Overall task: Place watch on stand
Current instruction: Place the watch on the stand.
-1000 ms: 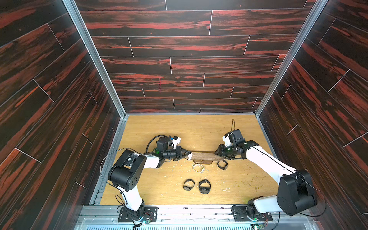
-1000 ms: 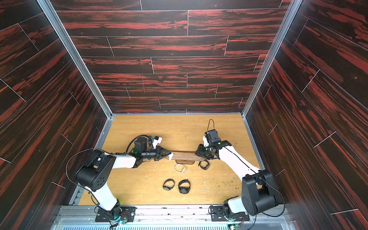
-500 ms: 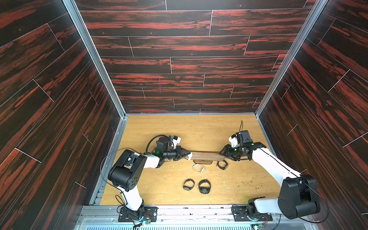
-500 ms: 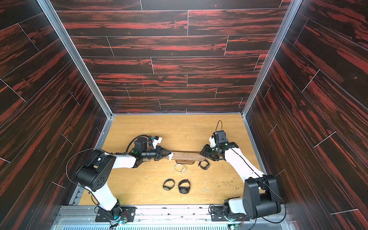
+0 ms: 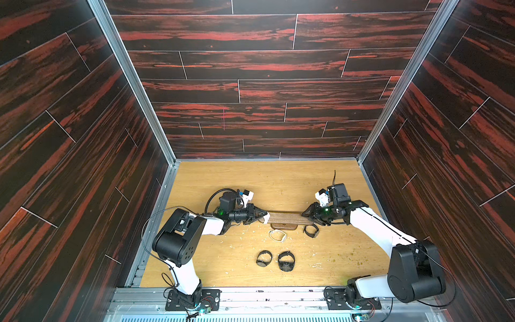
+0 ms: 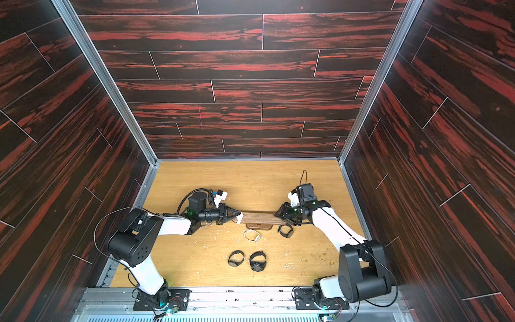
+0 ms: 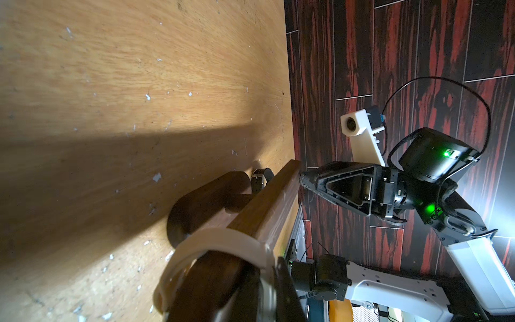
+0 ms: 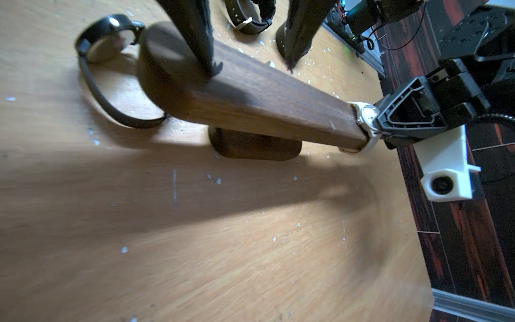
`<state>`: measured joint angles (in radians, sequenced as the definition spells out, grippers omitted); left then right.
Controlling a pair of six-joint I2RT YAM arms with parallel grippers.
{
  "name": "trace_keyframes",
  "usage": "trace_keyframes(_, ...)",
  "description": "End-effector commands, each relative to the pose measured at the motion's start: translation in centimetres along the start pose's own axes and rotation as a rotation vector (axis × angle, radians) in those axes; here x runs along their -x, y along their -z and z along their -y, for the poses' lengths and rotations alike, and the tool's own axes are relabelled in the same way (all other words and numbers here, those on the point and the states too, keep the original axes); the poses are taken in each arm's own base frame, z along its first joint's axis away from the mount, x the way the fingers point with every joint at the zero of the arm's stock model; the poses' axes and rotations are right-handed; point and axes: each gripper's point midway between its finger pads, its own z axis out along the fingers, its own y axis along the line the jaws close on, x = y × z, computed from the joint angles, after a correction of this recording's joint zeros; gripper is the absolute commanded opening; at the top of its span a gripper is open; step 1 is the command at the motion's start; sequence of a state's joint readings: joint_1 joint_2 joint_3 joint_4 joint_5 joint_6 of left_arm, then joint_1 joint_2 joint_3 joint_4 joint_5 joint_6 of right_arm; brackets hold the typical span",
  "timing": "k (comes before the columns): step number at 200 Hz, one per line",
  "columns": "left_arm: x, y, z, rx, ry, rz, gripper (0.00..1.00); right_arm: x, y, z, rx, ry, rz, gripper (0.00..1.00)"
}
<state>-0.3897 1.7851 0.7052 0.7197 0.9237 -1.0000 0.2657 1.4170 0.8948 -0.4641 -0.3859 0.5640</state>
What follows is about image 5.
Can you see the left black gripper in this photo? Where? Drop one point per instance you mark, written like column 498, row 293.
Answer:
column 250, row 215

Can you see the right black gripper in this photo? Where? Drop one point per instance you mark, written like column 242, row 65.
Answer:
column 318, row 213

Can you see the dark wooden watch stand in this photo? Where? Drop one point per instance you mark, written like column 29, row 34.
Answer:
column 287, row 220

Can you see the black watch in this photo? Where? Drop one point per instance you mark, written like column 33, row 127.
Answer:
column 264, row 258
column 311, row 230
column 286, row 261

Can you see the white watch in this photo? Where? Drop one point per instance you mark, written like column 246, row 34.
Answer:
column 277, row 235
column 265, row 219

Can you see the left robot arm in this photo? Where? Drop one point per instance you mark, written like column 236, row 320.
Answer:
column 177, row 241

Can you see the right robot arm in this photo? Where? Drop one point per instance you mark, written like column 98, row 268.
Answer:
column 414, row 271

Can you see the black watch by stand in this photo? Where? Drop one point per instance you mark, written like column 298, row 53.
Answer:
column 311, row 230

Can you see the white watch under stand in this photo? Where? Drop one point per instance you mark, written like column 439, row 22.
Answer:
column 277, row 235

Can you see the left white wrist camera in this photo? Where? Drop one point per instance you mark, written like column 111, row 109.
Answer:
column 246, row 197

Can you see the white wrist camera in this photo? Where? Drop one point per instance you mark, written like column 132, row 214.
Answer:
column 246, row 197
column 322, row 197

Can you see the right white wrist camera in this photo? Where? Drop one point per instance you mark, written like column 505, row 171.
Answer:
column 322, row 197

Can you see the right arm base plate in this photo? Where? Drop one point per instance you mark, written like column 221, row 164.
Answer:
column 342, row 298

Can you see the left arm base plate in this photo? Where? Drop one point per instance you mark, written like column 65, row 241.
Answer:
column 205, row 301

